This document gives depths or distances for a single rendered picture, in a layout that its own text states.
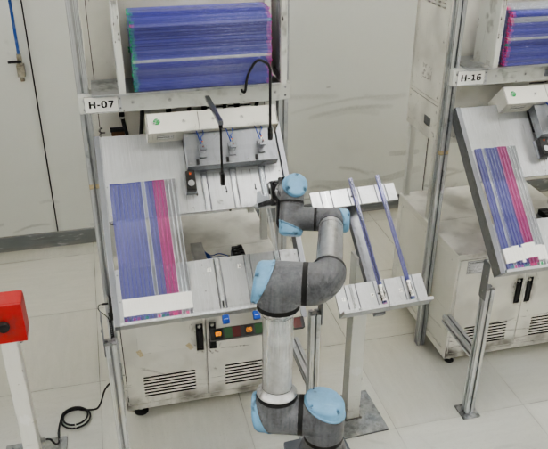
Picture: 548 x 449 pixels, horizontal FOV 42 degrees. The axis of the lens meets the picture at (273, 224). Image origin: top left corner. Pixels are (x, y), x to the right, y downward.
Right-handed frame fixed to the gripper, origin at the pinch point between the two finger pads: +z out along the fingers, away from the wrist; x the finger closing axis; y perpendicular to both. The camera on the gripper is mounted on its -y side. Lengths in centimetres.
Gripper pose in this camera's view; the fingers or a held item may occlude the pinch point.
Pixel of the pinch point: (274, 206)
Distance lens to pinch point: 252.2
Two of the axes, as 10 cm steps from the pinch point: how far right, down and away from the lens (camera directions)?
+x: -9.7, 1.1, -2.1
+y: -1.3, -9.9, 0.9
